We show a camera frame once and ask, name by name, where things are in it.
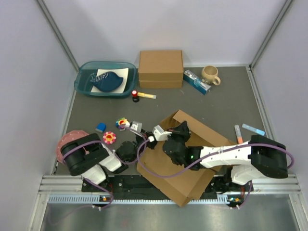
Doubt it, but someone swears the brown cardboard box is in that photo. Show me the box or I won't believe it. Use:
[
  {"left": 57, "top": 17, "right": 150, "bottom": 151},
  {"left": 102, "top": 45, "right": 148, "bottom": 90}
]
[{"left": 137, "top": 110, "right": 235, "bottom": 207}]

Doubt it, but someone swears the teal plastic bin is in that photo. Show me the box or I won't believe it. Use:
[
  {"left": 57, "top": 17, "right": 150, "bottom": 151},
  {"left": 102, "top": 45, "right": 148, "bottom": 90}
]
[{"left": 74, "top": 61, "right": 138, "bottom": 98}]

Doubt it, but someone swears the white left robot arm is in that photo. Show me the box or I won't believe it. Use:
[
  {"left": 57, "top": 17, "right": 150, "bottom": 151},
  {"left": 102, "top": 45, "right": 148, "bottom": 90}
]
[{"left": 56, "top": 130, "right": 157, "bottom": 191}]

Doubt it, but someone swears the blue eraser block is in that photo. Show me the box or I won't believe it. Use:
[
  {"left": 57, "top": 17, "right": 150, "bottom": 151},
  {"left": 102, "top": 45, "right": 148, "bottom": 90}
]
[{"left": 95, "top": 123, "right": 106, "bottom": 133}]

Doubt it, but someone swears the pink flower toy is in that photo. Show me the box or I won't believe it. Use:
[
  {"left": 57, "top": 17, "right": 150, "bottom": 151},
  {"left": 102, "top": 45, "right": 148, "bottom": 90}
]
[{"left": 103, "top": 131, "right": 116, "bottom": 144}]

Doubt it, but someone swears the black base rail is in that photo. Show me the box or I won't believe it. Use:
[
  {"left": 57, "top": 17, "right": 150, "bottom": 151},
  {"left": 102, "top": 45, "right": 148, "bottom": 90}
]
[{"left": 81, "top": 175, "right": 231, "bottom": 200}]

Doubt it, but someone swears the pink dotted plate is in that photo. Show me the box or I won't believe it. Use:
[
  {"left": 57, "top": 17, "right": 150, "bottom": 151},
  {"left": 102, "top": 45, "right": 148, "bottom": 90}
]
[{"left": 56, "top": 130, "right": 89, "bottom": 163}]

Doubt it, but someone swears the yellow glue stick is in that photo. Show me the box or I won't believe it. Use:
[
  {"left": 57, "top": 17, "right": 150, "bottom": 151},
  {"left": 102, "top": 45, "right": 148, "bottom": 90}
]
[{"left": 137, "top": 92, "right": 157, "bottom": 99}]

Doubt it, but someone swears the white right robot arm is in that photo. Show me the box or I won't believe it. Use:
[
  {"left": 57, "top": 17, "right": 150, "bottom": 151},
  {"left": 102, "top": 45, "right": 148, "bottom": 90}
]
[{"left": 163, "top": 122, "right": 288, "bottom": 191}]

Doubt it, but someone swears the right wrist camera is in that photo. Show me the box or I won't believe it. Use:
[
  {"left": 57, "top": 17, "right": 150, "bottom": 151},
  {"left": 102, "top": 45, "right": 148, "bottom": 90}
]
[{"left": 148, "top": 125, "right": 172, "bottom": 142}]

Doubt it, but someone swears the orange grey marker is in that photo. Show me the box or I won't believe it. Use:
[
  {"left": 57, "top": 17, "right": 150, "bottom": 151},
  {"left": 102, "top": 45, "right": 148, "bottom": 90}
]
[{"left": 234, "top": 125, "right": 243, "bottom": 144}]

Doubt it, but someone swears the rainbow flower toy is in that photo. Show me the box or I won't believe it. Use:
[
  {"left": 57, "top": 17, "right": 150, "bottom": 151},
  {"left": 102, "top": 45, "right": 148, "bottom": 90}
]
[{"left": 115, "top": 117, "right": 130, "bottom": 130}]

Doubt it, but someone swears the white paper sheet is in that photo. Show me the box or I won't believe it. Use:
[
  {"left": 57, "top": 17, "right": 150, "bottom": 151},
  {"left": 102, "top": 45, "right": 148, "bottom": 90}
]
[{"left": 90, "top": 68, "right": 128, "bottom": 93}]

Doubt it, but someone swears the beige ceramic mug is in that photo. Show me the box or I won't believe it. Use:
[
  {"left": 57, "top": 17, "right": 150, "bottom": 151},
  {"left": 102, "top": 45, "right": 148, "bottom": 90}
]
[{"left": 201, "top": 65, "right": 221, "bottom": 86}]

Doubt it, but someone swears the light blue marker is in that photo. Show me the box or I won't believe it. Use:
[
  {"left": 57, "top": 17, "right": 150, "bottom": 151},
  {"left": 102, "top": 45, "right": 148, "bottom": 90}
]
[{"left": 242, "top": 124, "right": 265, "bottom": 136}]

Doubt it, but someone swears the grey slotted cable duct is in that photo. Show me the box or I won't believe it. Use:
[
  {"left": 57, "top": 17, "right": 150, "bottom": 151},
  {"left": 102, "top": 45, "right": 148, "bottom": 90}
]
[{"left": 48, "top": 194, "right": 235, "bottom": 205}]

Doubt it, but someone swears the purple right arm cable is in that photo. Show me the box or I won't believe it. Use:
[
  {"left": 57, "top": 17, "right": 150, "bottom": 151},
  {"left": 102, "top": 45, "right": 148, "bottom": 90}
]
[{"left": 136, "top": 139, "right": 296, "bottom": 179}]

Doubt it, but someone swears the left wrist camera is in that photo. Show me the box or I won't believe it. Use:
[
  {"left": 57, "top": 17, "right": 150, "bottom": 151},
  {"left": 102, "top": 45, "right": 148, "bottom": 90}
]
[{"left": 130, "top": 121, "right": 142, "bottom": 132}]

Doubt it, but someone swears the dark blue fish plate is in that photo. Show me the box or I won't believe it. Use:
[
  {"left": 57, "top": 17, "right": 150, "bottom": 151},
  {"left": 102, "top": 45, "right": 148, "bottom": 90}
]
[{"left": 90, "top": 71, "right": 124, "bottom": 92}]

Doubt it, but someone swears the blue toothbrush package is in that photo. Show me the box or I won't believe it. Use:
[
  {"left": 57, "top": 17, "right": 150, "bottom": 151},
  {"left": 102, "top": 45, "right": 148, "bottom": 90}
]
[{"left": 183, "top": 70, "right": 211, "bottom": 95}]

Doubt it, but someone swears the red black stamp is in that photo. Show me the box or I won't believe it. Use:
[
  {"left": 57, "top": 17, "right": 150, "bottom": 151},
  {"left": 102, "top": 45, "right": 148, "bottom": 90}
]
[{"left": 131, "top": 90, "right": 140, "bottom": 103}]

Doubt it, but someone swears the upper folded cardboard box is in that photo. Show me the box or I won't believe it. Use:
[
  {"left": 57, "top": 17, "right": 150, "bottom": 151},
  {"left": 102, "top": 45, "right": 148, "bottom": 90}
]
[{"left": 138, "top": 50, "right": 183, "bottom": 81}]

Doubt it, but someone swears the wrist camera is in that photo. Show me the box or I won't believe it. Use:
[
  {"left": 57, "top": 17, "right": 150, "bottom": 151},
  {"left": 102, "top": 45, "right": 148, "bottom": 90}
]
[
  {"left": 148, "top": 125, "right": 172, "bottom": 142},
  {"left": 130, "top": 121, "right": 142, "bottom": 132}
]

